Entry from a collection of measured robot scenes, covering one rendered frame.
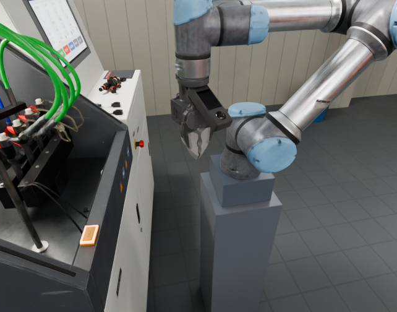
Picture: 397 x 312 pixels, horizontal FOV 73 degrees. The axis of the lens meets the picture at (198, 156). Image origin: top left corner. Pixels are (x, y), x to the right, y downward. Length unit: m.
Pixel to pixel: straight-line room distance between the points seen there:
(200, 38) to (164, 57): 2.71
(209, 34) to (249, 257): 0.85
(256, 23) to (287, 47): 3.11
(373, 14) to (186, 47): 0.45
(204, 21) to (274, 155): 0.36
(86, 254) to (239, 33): 0.57
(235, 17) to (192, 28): 0.09
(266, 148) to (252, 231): 0.43
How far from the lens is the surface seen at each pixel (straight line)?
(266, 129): 0.73
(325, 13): 0.85
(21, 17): 1.20
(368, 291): 1.92
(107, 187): 0.83
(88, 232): 0.70
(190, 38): 0.56
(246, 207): 0.96
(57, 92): 0.75
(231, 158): 0.89
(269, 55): 3.62
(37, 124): 0.81
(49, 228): 0.95
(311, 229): 2.09
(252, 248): 1.12
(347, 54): 0.77
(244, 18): 0.60
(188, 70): 0.58
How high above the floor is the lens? 1.46
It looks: 34 degrees down
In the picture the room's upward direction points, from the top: straight up
